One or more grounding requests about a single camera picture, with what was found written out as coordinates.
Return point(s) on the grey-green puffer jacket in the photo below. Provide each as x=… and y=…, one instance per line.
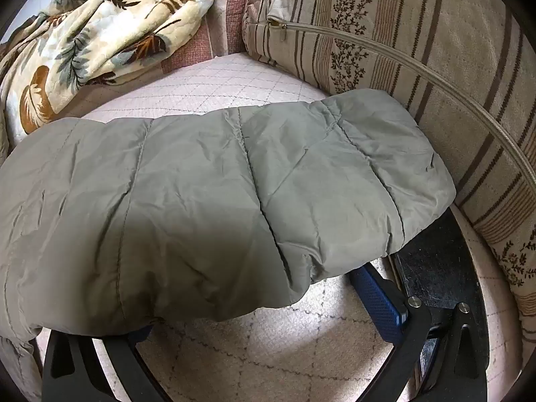
x=209, y=217

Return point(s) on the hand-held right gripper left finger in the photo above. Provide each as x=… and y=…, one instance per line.
x=125, y=354

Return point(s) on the dark flat object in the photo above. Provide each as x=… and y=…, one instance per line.
x=435, y=259

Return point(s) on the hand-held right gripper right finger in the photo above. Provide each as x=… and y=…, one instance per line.
x=379, y=297

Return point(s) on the leaf-print fleece blanket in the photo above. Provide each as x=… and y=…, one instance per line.
x=104, y=37

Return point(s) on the striped beige cushion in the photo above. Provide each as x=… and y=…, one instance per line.
x=418, y=50

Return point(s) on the reddish brown upholstered headboard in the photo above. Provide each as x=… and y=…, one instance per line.
x=192, y=46

